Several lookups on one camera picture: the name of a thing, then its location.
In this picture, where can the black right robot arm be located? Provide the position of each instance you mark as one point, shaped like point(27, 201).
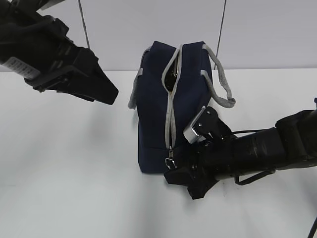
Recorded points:
point(290, 144)

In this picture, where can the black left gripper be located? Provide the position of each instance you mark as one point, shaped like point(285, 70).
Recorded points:
point(74, 71)

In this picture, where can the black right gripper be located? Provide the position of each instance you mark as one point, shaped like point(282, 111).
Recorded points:
point(213, 153)

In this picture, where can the navy blue lunch bag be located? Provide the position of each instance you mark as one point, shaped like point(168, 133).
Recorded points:
point(170, 87)

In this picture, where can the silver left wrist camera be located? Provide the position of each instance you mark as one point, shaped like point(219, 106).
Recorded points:
point(45, 4)

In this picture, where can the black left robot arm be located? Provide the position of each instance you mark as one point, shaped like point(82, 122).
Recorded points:
point(37, 48)

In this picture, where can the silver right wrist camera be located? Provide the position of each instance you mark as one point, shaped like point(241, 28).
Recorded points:
point(190, 132)

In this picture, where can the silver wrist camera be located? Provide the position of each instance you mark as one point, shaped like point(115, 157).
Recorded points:
point(190, 132)
point(45, 4)

